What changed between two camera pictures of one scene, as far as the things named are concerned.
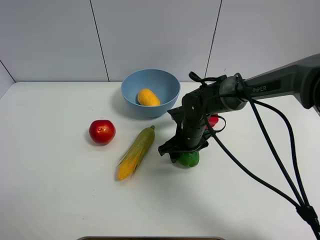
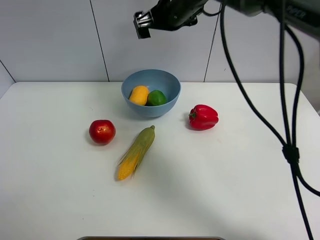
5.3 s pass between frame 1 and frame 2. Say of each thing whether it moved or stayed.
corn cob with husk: stayed
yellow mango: moved
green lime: moved
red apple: stayed
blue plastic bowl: stayed
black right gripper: moved
